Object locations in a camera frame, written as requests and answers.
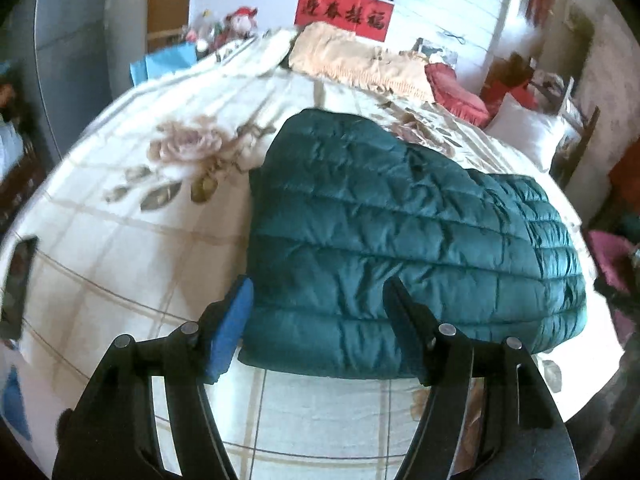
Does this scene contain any beige fringed blanket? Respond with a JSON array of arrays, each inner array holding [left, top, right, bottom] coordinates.
[[289, 22, 436, 103]]

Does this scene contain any wall picture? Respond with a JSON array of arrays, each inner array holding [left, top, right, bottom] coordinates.
[[412, 37, 458, 68]]

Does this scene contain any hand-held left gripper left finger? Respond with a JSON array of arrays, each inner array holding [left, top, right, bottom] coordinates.
[[52, 275, 256, 480]]

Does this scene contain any wooden door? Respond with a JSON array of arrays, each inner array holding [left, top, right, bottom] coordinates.
[[147, 0, 193, 53]]

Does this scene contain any black smartphone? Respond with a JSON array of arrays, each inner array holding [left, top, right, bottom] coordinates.
[[0, 236, 39, 341]]

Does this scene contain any red ruffled cushion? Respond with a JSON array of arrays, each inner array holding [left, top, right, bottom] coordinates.
[[425, 62, 491, 128]]

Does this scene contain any dark wooden shelf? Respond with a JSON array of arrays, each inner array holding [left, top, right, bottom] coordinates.
[[0, 60, 51, 231]]

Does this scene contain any white pillow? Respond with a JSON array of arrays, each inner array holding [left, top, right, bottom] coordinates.
[[485, 92, 568, 171]]

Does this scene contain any dark wooden headboard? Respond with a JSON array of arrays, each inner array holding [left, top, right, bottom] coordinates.
[[550, 77, 601, 191]]

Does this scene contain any green down jacket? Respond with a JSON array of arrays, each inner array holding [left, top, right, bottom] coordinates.
[[237, 108, 587, 380]]

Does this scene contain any blue flat object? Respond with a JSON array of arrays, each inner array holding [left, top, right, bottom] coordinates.
[[0, 365, 33, 443]]

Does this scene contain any red plush toy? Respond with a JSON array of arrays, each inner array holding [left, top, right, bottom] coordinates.
[[222, 6, 258, 41]]

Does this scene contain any floral cream bedspread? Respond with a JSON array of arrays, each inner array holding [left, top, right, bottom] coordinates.
[[0, 30, 626, 480]]

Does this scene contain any red wall banner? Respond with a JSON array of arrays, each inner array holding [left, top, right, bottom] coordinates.
[[295, 0, 396, 43]]

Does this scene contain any red clothes pile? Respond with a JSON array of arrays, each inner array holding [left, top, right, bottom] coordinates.
[[482, 55, 538, 111]]

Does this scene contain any grey cabinet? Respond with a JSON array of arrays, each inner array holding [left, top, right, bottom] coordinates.
[[30, 0, 151, 161]]

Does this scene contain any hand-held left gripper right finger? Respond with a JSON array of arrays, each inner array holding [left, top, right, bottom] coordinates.
[[384, 277, 581, 480]]

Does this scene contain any blue paper bag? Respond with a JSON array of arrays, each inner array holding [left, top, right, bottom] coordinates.
[[130, 42, 198, 86]]

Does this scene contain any pink cloth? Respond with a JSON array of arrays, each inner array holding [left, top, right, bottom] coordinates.
[[586, 230, 640, 341]]

